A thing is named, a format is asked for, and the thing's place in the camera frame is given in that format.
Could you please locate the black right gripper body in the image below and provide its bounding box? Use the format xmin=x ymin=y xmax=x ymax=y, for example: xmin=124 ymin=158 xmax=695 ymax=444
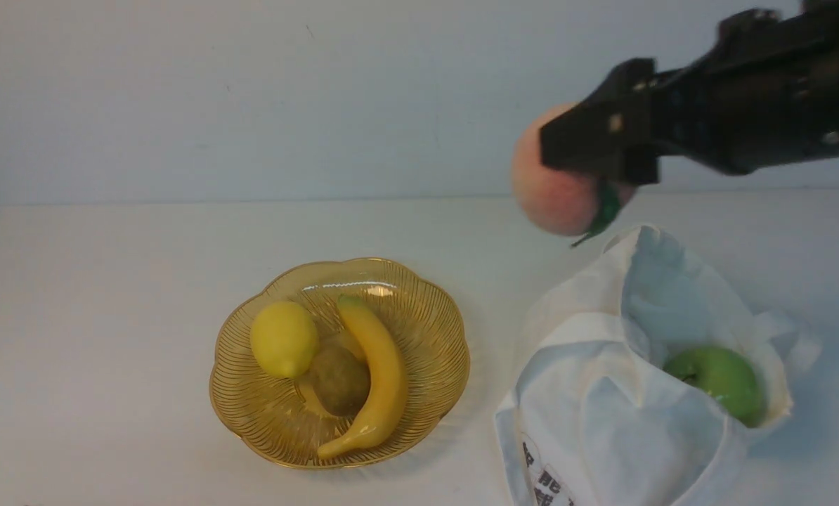
xmin=651 ymin=1 xmax=839 ymax=176

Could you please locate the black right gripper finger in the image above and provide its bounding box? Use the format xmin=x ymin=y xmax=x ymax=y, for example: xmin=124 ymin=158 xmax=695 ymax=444
xmin=539 ymin=58 xmax=660 ymax=186

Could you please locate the pink peach with leaf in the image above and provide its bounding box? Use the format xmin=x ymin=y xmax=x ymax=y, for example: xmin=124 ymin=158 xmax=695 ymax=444
xmin=512 ymin=103 xmax=637 ymax=247

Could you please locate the white cloth bag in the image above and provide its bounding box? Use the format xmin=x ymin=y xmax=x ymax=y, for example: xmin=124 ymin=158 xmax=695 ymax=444
xmin=494 ymin=226 xmax=822 ymax=505

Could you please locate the brown kiwi fruit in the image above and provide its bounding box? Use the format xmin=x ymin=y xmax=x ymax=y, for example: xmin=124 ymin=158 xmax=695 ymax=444
xmin=307 ymin=344 xmax=371 ymax=417

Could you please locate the amber glass fruit bowl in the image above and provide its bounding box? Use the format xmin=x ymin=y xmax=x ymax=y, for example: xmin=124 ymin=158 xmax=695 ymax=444
xmin=209 ymin=257 xmax=470 ymax=470

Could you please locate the green apple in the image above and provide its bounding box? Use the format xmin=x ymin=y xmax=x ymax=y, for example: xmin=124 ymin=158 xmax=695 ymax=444
xmin=663 ymin=346 xmax=766 ymax=428

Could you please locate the yellow banana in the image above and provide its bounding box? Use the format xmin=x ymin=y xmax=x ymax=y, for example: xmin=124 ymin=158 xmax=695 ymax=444
xmin=318 ymin=295 xmax=409 ymax=459

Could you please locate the yellow lemon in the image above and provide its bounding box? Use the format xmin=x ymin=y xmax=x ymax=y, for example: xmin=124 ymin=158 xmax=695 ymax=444
xmin=250 ymin=301 xmax=320 ymax=379

